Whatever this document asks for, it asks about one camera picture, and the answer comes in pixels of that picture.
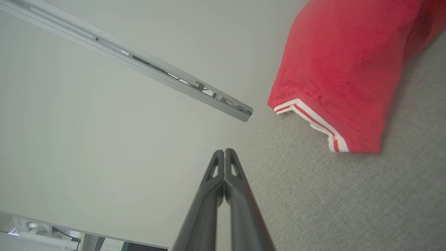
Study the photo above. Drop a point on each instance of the grey metal post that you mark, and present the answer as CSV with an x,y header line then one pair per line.
x,y
153,71

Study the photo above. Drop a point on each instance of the red and white jersey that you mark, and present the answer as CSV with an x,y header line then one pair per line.
x,y
348,69

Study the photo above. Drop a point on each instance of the white round device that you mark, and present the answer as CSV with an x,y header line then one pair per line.
x,y
36,228

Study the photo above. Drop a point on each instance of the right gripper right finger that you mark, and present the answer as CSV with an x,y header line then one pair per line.
x,y
247,226

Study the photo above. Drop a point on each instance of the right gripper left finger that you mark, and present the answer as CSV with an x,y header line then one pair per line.
x,y
202,223

